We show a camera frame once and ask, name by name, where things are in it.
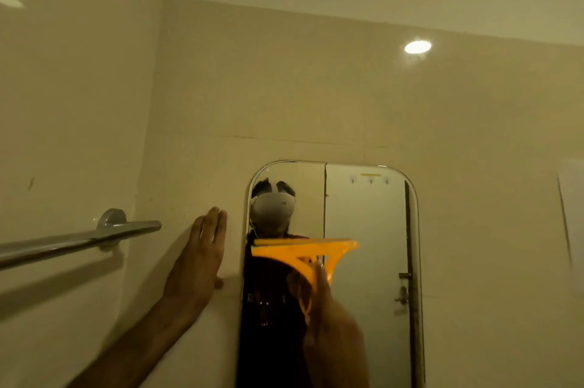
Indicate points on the person's right fingers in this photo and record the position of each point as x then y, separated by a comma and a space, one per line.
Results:
322, 280

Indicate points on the rounded wall mirror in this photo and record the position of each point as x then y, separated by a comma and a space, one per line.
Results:
365, 237

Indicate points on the person's left forearm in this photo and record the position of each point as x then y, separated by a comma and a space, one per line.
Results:
137, 346

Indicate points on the chrome towel bar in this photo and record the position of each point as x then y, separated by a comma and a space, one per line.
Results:
68, 241

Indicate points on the person's left hand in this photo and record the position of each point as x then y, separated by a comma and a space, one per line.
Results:
194, 269

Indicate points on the person's left middle finger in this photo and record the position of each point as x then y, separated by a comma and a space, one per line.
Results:
211, 230

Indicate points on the person's left thumb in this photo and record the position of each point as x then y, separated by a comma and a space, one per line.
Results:
219, 283

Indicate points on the person's right hand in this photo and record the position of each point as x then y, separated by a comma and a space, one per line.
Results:
335, 333

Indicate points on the orange plastic squeegee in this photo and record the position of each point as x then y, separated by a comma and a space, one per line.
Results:
303, 251

